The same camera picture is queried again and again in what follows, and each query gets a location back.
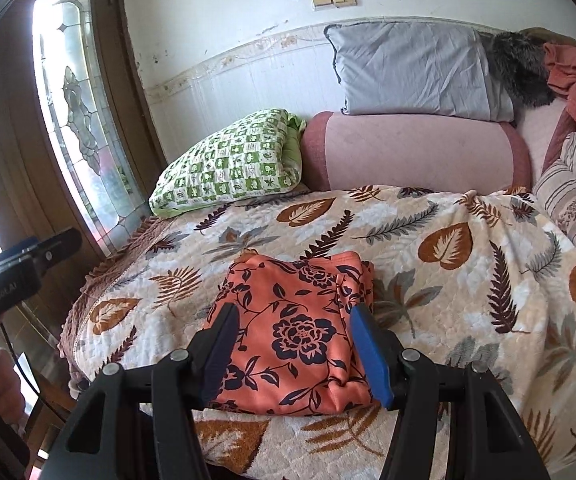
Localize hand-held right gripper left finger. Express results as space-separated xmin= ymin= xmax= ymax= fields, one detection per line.
xmin=43 ymin=302 xmax=241 ymax=480

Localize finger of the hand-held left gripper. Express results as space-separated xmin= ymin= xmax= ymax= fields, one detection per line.
xmin=30 ymin=227 xmax=83 ymax=275

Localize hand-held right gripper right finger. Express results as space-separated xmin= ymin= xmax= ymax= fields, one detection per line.
xmin=349 ymin=304 xmax=551 ymax=480

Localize orange floral garment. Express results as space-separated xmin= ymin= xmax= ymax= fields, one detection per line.
xmin=208 ymin=251 xmax=376 ymax=417

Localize person's left hand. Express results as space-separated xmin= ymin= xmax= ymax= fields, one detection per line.
xmin=0 ymin=346 xmax=23 ymax=415

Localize brown lace-edged quilt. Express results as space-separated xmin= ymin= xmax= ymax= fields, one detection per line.
xmin=58 ymin=215 xmax=173 ymax=381

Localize leaf print blanket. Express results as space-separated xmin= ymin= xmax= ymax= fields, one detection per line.
xmin=70 ymin=185 xmax=576 ymax=476

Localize green checkered pillow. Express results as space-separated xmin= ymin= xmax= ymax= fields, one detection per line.
xmin=148 ymin=108 xmax=309 ymax=219

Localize pink bolster cushion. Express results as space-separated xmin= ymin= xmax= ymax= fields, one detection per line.
xmin=300 ymin=111 xmax=532 ymax=193

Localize striped floral pillow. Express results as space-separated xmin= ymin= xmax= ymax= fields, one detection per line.
xmin=532 ymin=132 xmax=576 ymax=273

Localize grey pillow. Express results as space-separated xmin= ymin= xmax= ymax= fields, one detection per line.
xmin=324 ymin=22 xmax=516 ymax=122

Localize pink quilted cover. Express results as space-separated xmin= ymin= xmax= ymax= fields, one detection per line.
xmin=515 ymin=95 xmax=576 ymax=171

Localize black furry cloth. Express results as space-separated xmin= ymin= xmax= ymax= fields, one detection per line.
xmin=480 ymin=31 xmax=556 ymax=110

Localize terracotta cloth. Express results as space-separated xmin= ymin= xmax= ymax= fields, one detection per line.
xmin=542 ymin=42 xmax=576 ymax=128

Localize olive brown cloth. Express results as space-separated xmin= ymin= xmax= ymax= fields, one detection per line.
xmin=522 ymin=27 xmax=576 ymax=48

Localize black cable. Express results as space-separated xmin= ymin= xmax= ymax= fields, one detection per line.
xmin=0 ymin=317 xmax=71 ymax=428

